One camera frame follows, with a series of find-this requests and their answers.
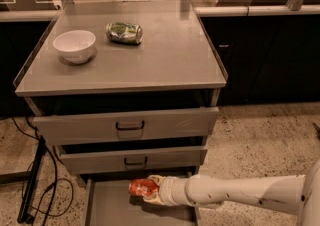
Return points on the black top drawer handle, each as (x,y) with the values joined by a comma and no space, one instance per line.
(129,126)

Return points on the grey open bottom drawer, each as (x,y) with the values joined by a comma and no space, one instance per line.
(108,203)

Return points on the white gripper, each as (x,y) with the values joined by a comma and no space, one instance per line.
(169,190)

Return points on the black metal floor stand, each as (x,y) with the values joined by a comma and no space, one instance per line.
(27,177)

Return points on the black middle drawer handle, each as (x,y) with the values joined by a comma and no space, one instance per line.
(135,162)

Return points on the green soda can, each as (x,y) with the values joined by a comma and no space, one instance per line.
(126,33)

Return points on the grey top drawer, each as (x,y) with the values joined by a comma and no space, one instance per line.
(100,128)

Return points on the white ceramic bowl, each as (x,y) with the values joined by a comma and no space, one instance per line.
(75,46)

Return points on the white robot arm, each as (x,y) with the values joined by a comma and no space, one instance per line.
(298,194)

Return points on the black drawer handle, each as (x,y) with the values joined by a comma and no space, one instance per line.
(135,162)
(129,126)

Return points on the red coke can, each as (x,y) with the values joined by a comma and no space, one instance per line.
(142,187)

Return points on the grey middle drawer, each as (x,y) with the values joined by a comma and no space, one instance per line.
(113,161)

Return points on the grey metal drawer cabinet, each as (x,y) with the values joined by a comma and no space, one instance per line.
(174,67)

